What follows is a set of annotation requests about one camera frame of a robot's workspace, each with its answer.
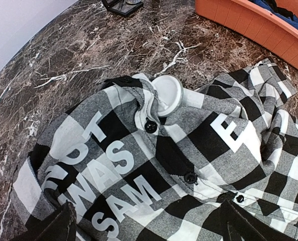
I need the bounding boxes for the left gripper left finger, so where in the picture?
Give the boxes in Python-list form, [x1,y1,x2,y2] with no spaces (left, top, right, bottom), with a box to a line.
[13,201,76,241]

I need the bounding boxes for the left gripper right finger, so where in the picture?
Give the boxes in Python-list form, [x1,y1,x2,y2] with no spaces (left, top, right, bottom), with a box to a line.
[203,199,294,240]

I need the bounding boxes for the black white plaid shirt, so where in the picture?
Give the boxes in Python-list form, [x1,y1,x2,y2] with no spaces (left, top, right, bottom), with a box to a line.
[11,59,298,240]

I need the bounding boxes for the white round brooch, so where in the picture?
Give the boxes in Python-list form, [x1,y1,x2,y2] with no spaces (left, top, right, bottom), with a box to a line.
[152,75,183,117]

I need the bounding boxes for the orange plastic basket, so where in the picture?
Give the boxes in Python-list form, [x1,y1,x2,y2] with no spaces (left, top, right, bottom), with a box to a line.
[195,1,298,70]

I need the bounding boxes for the blue garment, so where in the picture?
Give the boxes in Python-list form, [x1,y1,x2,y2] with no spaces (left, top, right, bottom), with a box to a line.
[250,0,298,30]

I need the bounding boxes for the black garment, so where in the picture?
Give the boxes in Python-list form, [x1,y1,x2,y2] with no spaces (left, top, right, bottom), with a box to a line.
[265,0,294,18]

